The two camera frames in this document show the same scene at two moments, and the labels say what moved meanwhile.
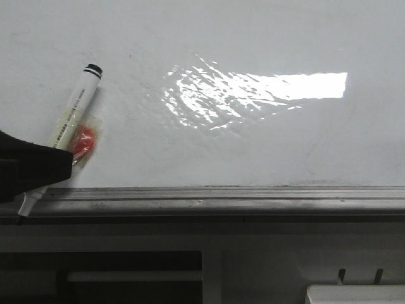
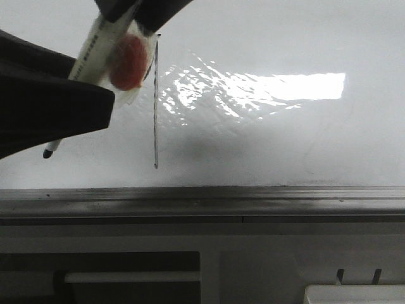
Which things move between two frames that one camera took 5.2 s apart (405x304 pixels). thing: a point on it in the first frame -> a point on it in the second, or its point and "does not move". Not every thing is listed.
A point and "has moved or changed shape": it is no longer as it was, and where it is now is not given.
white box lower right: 355,294 does not move
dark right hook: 378,277 does not move
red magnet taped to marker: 85,141 -> 129,63
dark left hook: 342,274 does not move
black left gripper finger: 25,166 -> 39,104
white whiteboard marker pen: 66,131 has moved or changed shape
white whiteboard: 214,93 does not move
